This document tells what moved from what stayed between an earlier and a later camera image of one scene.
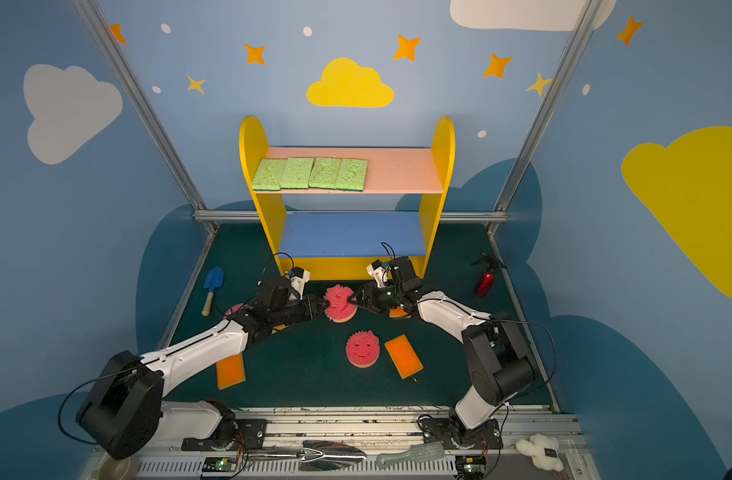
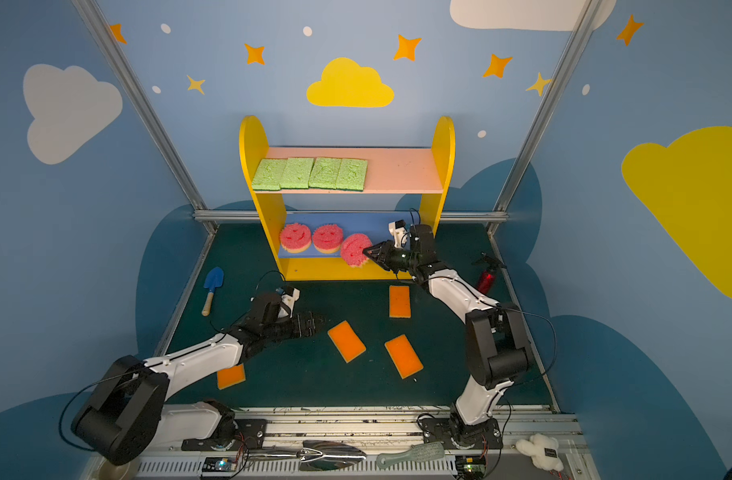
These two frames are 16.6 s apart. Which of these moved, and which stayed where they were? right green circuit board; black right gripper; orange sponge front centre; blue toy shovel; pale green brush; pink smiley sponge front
Moved: pink smiley sponge front; black right gripper
Stayed: blue toy shovel; right green circuit board; orange sponge front centre; pale green brush
